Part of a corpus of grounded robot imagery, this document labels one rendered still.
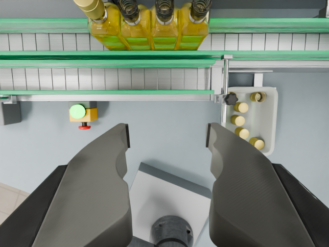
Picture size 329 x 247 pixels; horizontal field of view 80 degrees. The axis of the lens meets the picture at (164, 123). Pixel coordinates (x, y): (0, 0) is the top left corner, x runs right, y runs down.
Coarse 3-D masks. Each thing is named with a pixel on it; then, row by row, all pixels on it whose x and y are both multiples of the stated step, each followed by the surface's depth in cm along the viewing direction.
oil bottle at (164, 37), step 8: (152, 8) 35; (176, 8) 35; (152, 16) 35; (176, 16) 35; (152, 24) 36; (160, 24) 35; (168, 24) 35; (176, 24) 36; (152, 32) 37; (160, 32) 36; (168, 32) 36; (176, 32) 37; (152, 40) 41; (160, 40) 40; (168, 40) 40; (176, 40) 41; (160, 48) 47; (168, 48) 47
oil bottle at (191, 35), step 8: (184, 8) 35; (184, 16) 35; (208, 16) 35; (184, 24) 36; (192, 24) 35; (200, 24) 35; (208, 24) 36; (184, 32) 37; (192, 32) 37; (200, 32) 37; (208, 32) 37; (184, 40) 41; (192, 40) 41; (200, 40) 41; (176, 48) 50; (184, 48) 48; (192, 48) 48
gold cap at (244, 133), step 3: (237, 129) 69; (240, 129) 67; (243, 129) 66; (246, 129) 66; (237, 132) 68; (240, 132) 66; (243, 132) 66; (246, 132) 66; (240, 135) 66; (243, 135) 66; (246, 135) 66; (243, 138) 66
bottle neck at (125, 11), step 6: (120, 0) 30; (126, 0) 31; (132, 0) 30; (120, 6) 30; (126, 6) 33; (132, 6) 33; (120, 12) 32; (126, 12) 30; (132, 12) 30; (138, 12) 33; (126, 18) 32; (132, 18) 32; (138, 18) 34; (132, 24) 35
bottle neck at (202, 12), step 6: (192, 0) 31; (198, 0) 32; (204, 0) 31; (210, 0) 30; (192, 6) 31; (198, 6) 34; (204, 6) 33; (210, 6) 30; (192, 12) 32; (198, 12) 31; (204, 12) 31; (192, 18) 34; (198, 18) 33; (204, 18) 35
